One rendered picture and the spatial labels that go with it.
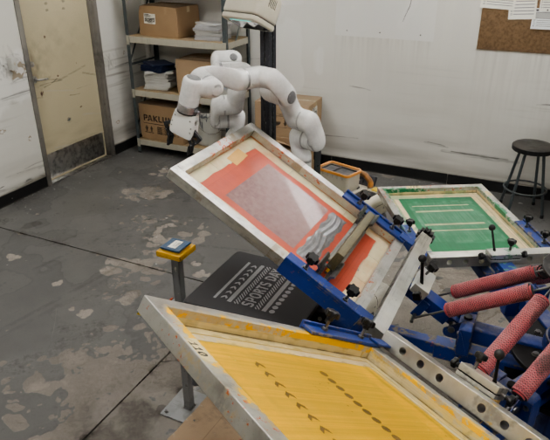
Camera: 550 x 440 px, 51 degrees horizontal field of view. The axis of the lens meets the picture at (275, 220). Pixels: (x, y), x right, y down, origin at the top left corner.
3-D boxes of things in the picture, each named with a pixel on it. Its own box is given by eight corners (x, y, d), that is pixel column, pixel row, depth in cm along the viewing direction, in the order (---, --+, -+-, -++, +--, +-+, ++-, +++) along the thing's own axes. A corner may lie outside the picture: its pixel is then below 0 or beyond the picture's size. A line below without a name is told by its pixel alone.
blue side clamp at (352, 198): (334, 205, 233) (344, 193, 229) (339, 201, 237) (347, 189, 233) (395, 251, 229) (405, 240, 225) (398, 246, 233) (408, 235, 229)
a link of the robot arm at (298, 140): (299, 154, 273) (299, 121, 266) (320, 161, 264) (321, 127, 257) (285, 160, 267) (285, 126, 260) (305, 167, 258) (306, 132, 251)
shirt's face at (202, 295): (183, 301, 224) (183, 300, 224) (237, 251, 260) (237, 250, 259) (297, 333, 206) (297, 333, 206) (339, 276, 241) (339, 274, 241)
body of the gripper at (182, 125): (204, 111, 216) (198, 138, 222) (182, 100, 218) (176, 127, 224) (193, 116, 210) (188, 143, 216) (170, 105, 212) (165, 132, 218)
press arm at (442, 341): (234, 302, 239) (233, 290, 236) (241, 295, 244) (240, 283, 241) (562, 393, 191) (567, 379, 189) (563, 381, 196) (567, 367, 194)
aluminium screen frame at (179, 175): (165, 176, 193) (169, 168, 191) (247, 129, 241) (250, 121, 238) (354, 326, 184) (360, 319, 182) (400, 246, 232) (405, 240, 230)
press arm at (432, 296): (402, 293, 203) (410, 285, 200) (406, 285, 207) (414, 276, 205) (442, 325, 201) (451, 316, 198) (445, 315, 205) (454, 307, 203)
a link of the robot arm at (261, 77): (273, 99, 247) (299, 106, 237) (236, 107, 233) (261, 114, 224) (274, 60, 240) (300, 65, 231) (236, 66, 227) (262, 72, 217)
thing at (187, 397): (160, 414, 299) (140, 252, 257) (183, 388, 317) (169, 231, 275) (195, 428, 290) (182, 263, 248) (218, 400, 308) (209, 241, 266)
